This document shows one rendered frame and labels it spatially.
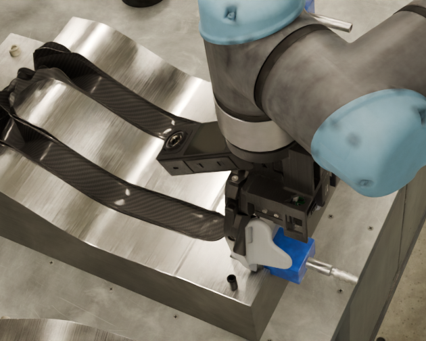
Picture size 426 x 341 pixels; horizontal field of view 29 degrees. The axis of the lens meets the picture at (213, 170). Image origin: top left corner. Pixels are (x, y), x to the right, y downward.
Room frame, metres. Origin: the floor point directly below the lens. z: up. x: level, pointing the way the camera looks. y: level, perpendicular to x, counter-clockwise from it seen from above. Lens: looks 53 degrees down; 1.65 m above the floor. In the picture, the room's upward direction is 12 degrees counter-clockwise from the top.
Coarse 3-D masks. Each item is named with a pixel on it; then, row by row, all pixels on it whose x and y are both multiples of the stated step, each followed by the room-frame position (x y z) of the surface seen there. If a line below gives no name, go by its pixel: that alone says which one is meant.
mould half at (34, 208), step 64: (0, 64) 0.84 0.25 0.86; (128, 64) 0.73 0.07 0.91; (64, 128) 0.65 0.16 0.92; (128, 128) 0.65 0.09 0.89; (0, 192) 0.57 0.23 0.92; (64, 192) 0.57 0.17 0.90; (192, 192) 0.54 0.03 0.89; (64, 256) 0.54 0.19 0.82; (128, 256) 0.48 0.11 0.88; (192, 256) 0.46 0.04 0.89; (256, 320) 0.39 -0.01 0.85
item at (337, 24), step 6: (306, 0) 0.75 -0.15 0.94; (312, 0) 0.75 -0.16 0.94; (306, 6) 0.74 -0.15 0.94; (312, 6) 0.74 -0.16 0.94; (312, 12) 0.74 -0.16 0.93; (318, 18) 0.72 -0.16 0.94; (324, 18) 0.72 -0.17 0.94; (330, 18) 0.72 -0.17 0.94; (324, 24) 0.71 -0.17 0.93; (330, 24) 0.71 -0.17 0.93; (336, 24) 0.71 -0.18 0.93; (342, 24) 0.70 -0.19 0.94; (348, 24) 0.70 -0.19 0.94; (342, 30) 0.70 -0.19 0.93; (348, 30) 0.70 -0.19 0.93
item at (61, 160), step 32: (64, 64) 0.75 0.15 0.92; (0, 96) 0.69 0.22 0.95; (96, 96) 0.69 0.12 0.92; (128, 96) 0.69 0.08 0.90; (0, 128) 0.70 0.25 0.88; (32, 128) 0.64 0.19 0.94; (160, 128) 0.65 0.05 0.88; (32, 160) 0.60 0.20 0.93; (64, 160) 0.61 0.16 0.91; (96, 192) 0.57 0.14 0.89; (128, 192) 0.57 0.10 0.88; (160, 224) 0.51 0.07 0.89; (192, 224) 0.51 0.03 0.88
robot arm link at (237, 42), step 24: (216, 0) 0.43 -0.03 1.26; (240, 0) 0.42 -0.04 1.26; (264, 0) 0.42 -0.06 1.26; (288, 0) 0.42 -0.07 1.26; (216, 24) 0.42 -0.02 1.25; (240, 24) 0.41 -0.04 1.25; (264, 24) 0.41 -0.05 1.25; (288, 24) 0.41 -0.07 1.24; (216, 48) 0.42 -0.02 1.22; (240, 48) 0.41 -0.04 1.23; (264, 48) 0.40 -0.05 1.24; (216, 72) 0.43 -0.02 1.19; (240, 72) 0.40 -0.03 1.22; (216, 96) 0.43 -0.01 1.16; (240, 96) 0.41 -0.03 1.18; (264, 120) 0.41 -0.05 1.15
